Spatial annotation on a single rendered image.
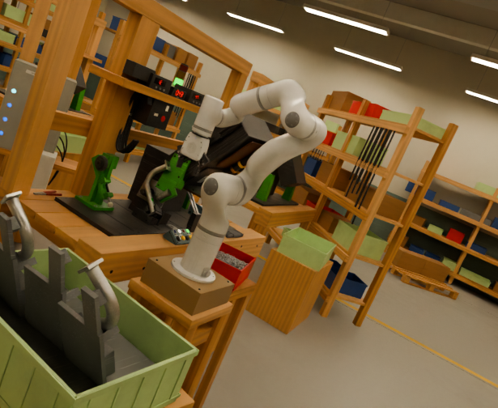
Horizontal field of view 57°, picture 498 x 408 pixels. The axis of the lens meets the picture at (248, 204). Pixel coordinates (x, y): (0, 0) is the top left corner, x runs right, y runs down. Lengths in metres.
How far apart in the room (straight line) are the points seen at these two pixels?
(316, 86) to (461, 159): 3.81
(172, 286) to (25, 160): 0.91
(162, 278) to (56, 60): 1.04
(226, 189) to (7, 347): 0.88
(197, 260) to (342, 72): 10.21
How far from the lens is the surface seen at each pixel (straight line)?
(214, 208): 1.70
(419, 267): 9.03
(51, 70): 2.18
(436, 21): 9.56
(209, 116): 1.86
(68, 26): 2.18
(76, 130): 2.47
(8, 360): 1.20
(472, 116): 11.23
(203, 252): 1.78
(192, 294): 1.72
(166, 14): 2.55
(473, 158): 11.12
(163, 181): 2.45
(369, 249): 4.96
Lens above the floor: 1.60
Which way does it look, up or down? 10 degrees down
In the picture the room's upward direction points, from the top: 23 degrees clockwise
